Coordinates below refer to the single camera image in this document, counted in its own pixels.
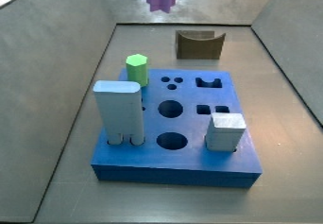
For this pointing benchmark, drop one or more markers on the black curved fixture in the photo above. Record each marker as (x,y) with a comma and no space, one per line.
(198,45)

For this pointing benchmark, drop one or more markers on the tall light blue block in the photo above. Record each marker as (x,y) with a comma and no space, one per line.
(119,102)

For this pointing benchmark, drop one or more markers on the green hexagonal peg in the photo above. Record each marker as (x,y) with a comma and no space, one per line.
(138,69)

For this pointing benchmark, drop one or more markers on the short light blue block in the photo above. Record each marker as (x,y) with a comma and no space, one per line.
(225,132)

